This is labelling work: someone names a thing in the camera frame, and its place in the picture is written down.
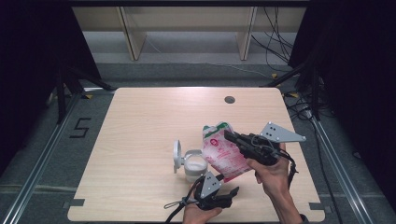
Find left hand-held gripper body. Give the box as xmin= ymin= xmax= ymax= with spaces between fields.
xmin=193 ymin=171 xmax=233 ymax=211

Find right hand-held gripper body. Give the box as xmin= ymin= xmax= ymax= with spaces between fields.
xmin=236 ymin=121 xmax=307 ymax=166

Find pink and white plastic bag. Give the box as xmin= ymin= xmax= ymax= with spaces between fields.
xmin=201 ymin=120 xmax=252 ymax=184

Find person's right hand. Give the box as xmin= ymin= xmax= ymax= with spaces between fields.
xmin=246 ymin=143 xmax=291 ymax=199

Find person's left hand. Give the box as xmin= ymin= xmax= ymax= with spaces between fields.
xmin=181 ymin=203 xmax=223 ymax=224

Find metal clip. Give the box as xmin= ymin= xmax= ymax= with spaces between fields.
xmin=163 ymin=201 xmax=185 ymax=210

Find black metal stand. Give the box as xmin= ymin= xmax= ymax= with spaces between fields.
xmin=261 ymin=57 xmax=322 ymax=121
xmin=54 ymin=63 xmax=117 ymax=125

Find black curtain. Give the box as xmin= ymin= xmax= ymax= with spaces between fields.
xmin=0 ymin=0 xmax=103 ymax=175
xmin=288 ymin=0 xmax=396 ymax=203

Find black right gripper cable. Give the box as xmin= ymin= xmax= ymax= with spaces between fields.
xmin=250 ymin=133 xmax=299 ymax=190

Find black floor cables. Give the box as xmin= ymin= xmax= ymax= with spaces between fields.
xmin=283 ymin=89 xmax=316 ymax=123

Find aluminium floor rail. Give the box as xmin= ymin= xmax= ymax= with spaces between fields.
xmin=310 ymin=117 xmax=376 ymax=224
xmin=0 ymin=92 xmax=82 ymax=224

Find bundle of black cables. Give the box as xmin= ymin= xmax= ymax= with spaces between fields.
xmin=250 ymin=6 xmax=301 ymax=65

